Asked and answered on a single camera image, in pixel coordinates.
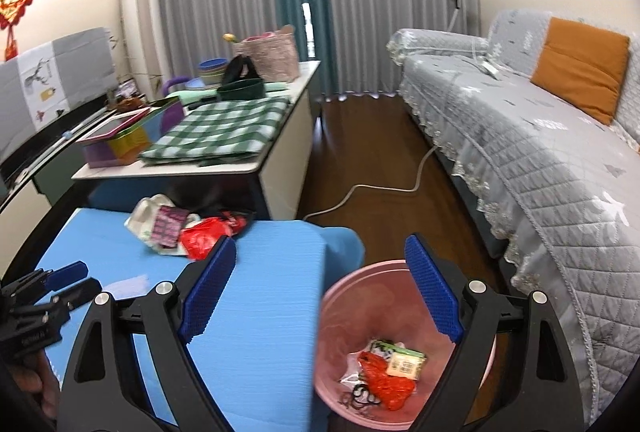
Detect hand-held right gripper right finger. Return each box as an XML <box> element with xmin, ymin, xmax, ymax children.
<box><xmin>404</xmin><ymin>233</ymin><xmax>591</xmax><ymax>432</ymax></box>

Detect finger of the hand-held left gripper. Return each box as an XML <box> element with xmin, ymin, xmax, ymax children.
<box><xmin>50</xmin><ymin>278</ymin><xmax>103</xmax><ymax>313</ymax></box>
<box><xmin>42</xmin><ymin>262</ymin><xmax>89</xmax><ymax>287</ymax></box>

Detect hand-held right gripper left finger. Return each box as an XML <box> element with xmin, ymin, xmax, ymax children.
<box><xmin>56</xmin><ymin>236</ymin><xmax>237</xmax><ymax>432</ymax></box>

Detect green snack packet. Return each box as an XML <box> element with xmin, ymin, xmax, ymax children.
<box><xmin>369</xmin><ymin>338</ymin><xmax>427</xmax><ymax>380</ymax></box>

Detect pink plastic bin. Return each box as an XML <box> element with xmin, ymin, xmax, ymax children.
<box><xmin>314</xmin><ymin>260</ymin><xmax>497</xmax><ymax>432</ymax></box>

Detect large red plastic bag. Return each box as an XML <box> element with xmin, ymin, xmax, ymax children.
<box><xmin>357</xmin><ymin>351</ymin><xmax>417</xmax><ymax>412</ymax></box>

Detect clear plastic wrapper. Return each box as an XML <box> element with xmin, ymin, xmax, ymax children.
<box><xmin>339</xmin><ymin>362</ymin><xmax>371</xmax><ymax>388</ymax></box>

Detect person's left hand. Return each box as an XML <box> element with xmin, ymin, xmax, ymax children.
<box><xmin>10</xmin><ymin>352</ymin><xmax>58</xmax><ymax>420</ymax></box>

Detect white foam net sleeve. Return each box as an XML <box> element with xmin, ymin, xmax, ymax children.
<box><xmin>102</xmin><ymin>276</ymin><xmax>150</xmax><ymax>297</ymax></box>

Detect small red plastic bag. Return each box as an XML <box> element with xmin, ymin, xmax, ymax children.
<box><xmin>179</xmin><ymin>218</ymin><xmax>236</xmax><ymax>261</ymax></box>

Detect blue foam mat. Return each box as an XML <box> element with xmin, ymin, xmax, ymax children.
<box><xmin>32</xmin><ymin>207</ymin><xmax>366</xmax><ymax>432</ymax></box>

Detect maroon patterned packet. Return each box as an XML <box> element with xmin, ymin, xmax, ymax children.
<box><xmin>150</xmin><ymin>206</ymin><xmax>190</xmax><ymax>249</ymax></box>

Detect white crumpled wrapper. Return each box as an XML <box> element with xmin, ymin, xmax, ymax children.
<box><xmin>124</xmin><ymin>194</ymin><xmax>201</xmax><ymax>257</ymax></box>

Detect television stand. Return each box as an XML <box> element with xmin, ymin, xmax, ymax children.
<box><xmin>0</xmin><ymin>106</ymin><xmax>131</xmax><ymax>233</ymax></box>

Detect white rod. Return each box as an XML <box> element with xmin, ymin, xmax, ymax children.
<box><xmin>0</xmin><ymin>109</ymin><xmax>116</xmax><ymax>185</ymax></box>

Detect colourful tin box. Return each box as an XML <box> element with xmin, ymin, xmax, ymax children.
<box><xmin>75</xmin><ymin>104</ymin><xmax>181</xmax><ymax>169</ymax></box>

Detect white coffee table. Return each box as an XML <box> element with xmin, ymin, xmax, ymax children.
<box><xmin>71</xmin><ymin>60</ymin><xmax>322</xmax><ymax>223</ymax></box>

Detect green checkered cloth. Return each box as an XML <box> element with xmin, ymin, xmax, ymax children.
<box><xmin>139</xmin><ymin>96</ymin><xmax>292</xmax><ymax>165</ymax></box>

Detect grey quilted sofa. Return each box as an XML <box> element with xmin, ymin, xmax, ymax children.
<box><xmin>386</xmin><ymin>9</ymin><xmax>640</xmax><ymax>428</ymax></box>

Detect pale green tray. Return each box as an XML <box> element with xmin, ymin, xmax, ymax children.
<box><xmin>177</xmin><ymin>82</ymin><xmax>290</xmax><ymax>109</ymax></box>

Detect grey television cover cloth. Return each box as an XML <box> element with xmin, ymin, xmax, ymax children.
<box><xmin>0</xmin><ymin>26</ymin><xmax>118</xmax><ymax>163</ymax></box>

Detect dark green bowl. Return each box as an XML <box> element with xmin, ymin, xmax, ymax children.
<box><xmin>216</xmin><ymin>78</ymin><xmax>266</xmax><ymax>101</ymax></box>

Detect stack of coloured bowls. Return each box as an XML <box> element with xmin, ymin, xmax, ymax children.
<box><xmin>196</xmin><ymin>58</ymin><xmax>231</xmax><ymax>85</ymax></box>

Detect black bag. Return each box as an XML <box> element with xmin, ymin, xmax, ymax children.
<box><xmin>221</xmin><ymin>54</ymin><xmax>262</xmax><ymax>87</ymax></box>

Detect pink lace basket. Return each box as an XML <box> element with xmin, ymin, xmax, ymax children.
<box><xmin>232</xmin><ymin>24</ymin><xmax>301</xmax><ymax>83</ymax></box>

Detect white standing air conditioner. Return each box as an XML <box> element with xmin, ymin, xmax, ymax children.
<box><xmin>120</xmin><ymin>0</ymin><xmax>168</xmax><ymax>87</ymax></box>

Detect orange cushion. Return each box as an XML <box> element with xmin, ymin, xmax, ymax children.
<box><xmin>530</xmin><ymin>18</ymin><xmax>631</xmax><ymax>127</ymax></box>

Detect white power cable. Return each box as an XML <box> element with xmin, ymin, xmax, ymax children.
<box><xmin>302</xmin><ymin>146</ymin><xmax>437</xmax><ymax>221</ymax></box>

